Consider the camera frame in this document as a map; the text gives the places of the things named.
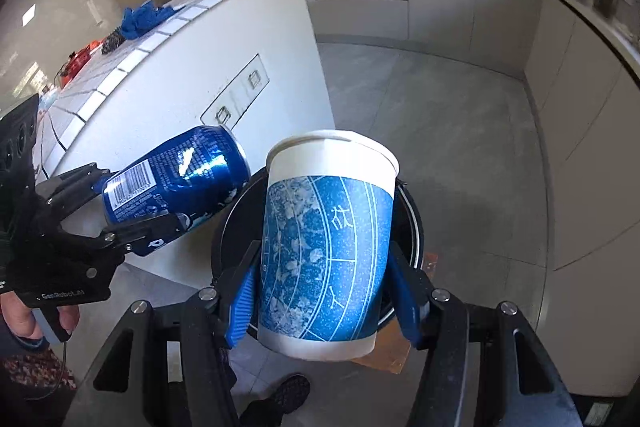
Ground person's left hand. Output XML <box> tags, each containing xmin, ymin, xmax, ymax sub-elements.
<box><xmin>1</xmin><ymin>291</ymin><xmax>80</xmax><ymax>340</ymax></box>

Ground white wall socket panel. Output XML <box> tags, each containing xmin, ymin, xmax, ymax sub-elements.
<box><xmin>200</xmin><ymin>54</ymin><xmax>270</xmax><ymax>130</ymax></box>

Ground blue aluminium drink can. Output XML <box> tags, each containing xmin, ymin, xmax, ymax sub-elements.
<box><xmin>102</xmin><ymin>126</ymin><xmax>250</xmax><ymax>232</ymax></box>

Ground blue cloth rag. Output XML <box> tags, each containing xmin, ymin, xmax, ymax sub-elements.
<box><xmin>118</xmin><ymin>0</ymin><xmax>177</xmax><ymax>40</ymax></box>

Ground black round trash bin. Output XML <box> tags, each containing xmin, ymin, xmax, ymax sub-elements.
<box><xmin>209</xmin><ymin>168</ymin><xmax>426</xmax><ymax>333</ymax></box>

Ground red electric hotpot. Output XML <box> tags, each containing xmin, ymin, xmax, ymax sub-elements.
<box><xmin>56</xmin><ymin>40</ymin><xmax>103</xmax><ymax>88</ymax></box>

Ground black mesh shoe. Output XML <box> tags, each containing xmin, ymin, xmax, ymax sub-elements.
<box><xmin>239</xmin><ymin>374</ymin><xmax>311</xmax><ymax>427</ymax></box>

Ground black utensil holder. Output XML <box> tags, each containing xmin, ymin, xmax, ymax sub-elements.
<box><xmin>593</xmin><ymin>0</ymin><xmax>617</xmax><ymax>20</ymax></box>

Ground blue patterned paper cup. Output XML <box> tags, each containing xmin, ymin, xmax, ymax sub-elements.
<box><xmin>257</xmin><ymin>130</ymin><xmax>399</xmax><ymax>362</ymax></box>

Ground steel wool scrubber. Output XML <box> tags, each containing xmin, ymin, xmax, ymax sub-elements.
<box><xmin>101</xmin><ymin>28</ymin><xmax>126</xmax><ymax>55</ymax></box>

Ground brown cardboard sheet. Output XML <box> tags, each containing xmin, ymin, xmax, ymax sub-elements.
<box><xmin>352</xmin><ymin>251</ymin><xmax>438</xmax><ymax>374</ymax></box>

